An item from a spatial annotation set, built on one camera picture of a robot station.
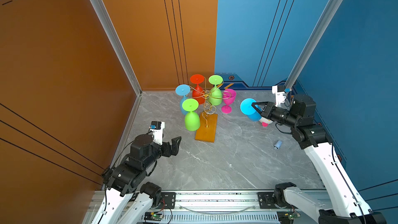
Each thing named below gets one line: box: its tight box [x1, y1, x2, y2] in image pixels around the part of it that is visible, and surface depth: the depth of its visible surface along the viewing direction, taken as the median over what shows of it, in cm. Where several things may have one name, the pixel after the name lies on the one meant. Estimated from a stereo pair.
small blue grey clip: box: [273, 140, 283, 150], surface depth 91 cm
